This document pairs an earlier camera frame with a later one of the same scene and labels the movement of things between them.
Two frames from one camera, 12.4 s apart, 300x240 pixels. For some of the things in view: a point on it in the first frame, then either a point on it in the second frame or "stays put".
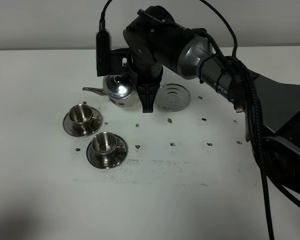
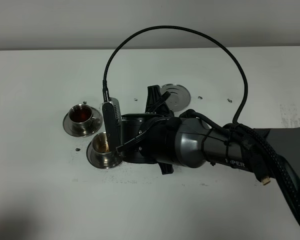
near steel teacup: x=104 y=146 stays put
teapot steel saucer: x=172 y=97 stays put
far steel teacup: x=81 y=119 stays put
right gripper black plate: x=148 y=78 → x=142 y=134
